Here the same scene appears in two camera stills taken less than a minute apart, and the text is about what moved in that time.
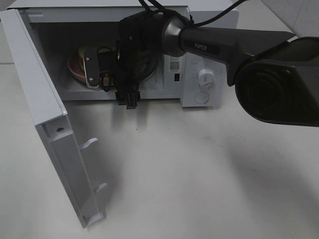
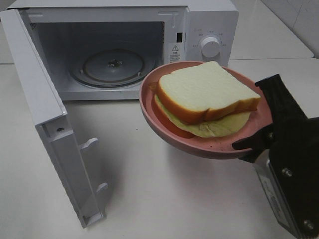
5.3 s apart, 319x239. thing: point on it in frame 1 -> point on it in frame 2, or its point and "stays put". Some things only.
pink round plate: x=75 y=67 -> x=260 y=121
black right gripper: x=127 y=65 -> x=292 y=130
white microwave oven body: x=60 y=28 stays put
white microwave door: x=51 y=119 stays put
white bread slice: x=81 y=55 -> x=205 y=91
